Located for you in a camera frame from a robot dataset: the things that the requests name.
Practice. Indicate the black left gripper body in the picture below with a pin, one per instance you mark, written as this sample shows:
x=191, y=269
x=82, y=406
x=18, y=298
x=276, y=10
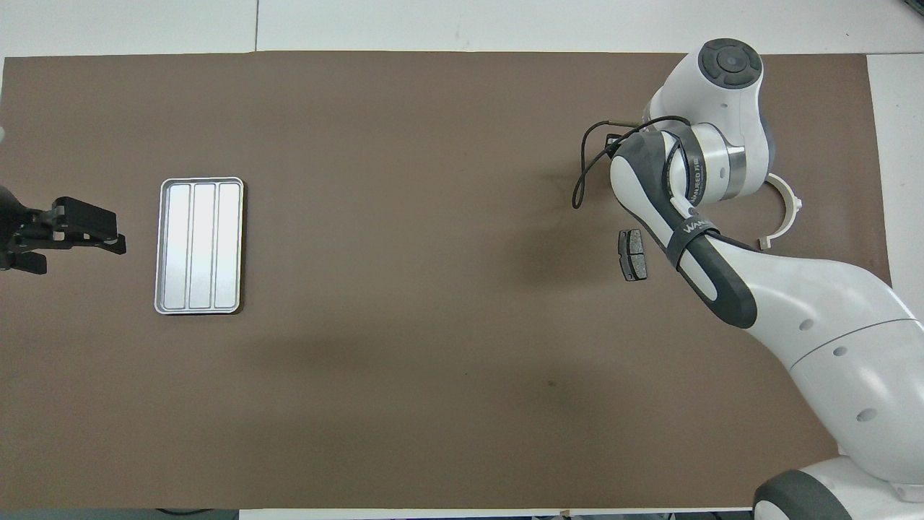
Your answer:
x=18, y=224

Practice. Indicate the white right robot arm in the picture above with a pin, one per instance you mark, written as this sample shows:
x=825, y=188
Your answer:
x=830, y=325

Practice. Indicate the white semicircular bracket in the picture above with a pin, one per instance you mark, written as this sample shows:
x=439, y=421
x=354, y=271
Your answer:
x=794, y=209

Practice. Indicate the small dark brake pad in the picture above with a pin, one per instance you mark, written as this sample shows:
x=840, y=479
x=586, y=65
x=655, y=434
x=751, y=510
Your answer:
x=633, y=256

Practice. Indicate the silver metal tray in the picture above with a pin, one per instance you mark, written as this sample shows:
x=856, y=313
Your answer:
x=198, y=245

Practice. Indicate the brown table mat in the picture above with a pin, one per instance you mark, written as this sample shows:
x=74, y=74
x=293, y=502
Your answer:
x=361, y=325

